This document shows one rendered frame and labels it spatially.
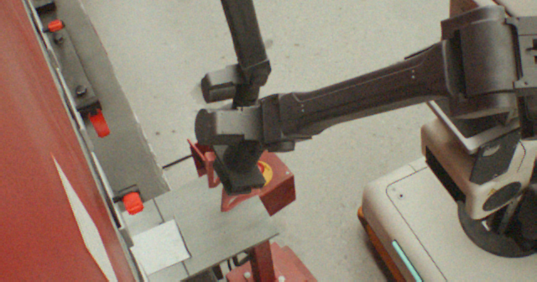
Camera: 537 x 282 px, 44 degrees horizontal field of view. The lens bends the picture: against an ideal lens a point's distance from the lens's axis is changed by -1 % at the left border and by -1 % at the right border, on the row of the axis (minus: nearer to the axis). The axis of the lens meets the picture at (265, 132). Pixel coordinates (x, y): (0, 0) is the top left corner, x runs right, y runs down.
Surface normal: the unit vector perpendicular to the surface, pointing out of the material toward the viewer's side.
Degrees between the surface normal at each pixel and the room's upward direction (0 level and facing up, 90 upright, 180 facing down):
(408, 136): 0
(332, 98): 58
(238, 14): 98
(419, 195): 0
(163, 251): 0
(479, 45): 46
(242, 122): 41
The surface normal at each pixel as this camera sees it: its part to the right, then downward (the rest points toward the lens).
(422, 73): -0.84, -0.02
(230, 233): -0.08, -0.58
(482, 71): -0.58, -0.07
